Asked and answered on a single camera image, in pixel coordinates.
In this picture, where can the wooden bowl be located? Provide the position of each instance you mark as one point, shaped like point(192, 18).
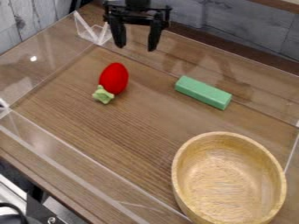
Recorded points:
point(227, 180)

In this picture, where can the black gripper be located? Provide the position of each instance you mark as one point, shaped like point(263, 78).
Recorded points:
point(136, 13)

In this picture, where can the green rectangular block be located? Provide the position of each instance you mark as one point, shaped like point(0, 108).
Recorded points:
point(203, 92)

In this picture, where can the clear acrylic corner bracket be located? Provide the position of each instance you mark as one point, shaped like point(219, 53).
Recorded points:
point(99, 35)

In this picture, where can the black metal stand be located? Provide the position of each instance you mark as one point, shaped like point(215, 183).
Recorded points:
point(22, 199)

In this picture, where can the red plush strawberry green leaves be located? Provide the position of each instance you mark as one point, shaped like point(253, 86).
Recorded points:
point(111, 83)

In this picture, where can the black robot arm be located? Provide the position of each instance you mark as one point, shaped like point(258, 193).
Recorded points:
point(136, 12)

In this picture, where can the clear acrylic front wall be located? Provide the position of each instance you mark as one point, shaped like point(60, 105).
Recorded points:
point(102, 155)

